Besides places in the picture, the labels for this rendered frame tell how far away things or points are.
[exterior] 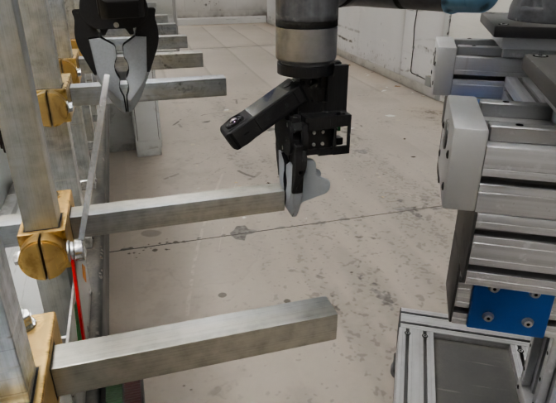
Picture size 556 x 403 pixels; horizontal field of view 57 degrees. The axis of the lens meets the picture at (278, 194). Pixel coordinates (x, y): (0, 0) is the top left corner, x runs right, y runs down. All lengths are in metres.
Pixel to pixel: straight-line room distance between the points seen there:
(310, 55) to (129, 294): 1.54
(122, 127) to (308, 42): 2.82
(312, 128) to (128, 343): 0.34
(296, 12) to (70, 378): 0.43
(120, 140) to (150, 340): 2.98
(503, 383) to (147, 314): 1.15
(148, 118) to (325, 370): 2.06
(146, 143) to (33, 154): 2.71
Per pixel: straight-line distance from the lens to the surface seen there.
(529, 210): 0.58
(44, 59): 0.83
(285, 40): 0.63
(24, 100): 0.58
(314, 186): 0.70
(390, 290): 2.02
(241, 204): 0.68
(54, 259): 0.62
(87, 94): 0.88
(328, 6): 0.63
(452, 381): 1.39
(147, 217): 0.67
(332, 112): 0.67
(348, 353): 1.72
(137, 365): 0.47
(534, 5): 1.06
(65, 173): 0.87
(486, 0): 0.64
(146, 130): 3.27
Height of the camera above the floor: 1.15
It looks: 25 degrees down
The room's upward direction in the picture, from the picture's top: straight up
